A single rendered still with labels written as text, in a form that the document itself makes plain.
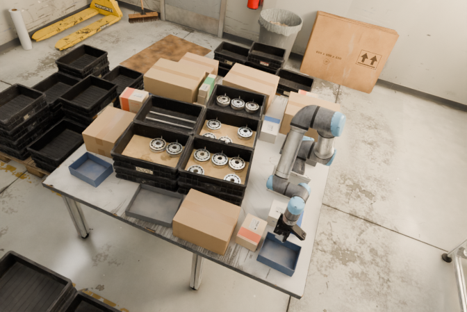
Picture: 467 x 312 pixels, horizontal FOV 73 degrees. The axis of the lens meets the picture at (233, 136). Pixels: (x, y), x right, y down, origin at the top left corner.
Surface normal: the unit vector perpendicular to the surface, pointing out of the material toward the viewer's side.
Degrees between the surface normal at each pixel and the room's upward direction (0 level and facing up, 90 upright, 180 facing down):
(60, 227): 0
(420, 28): 90
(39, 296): 0
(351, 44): 80
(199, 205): 0
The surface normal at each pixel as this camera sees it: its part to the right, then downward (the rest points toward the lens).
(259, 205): 0.13, -0.71
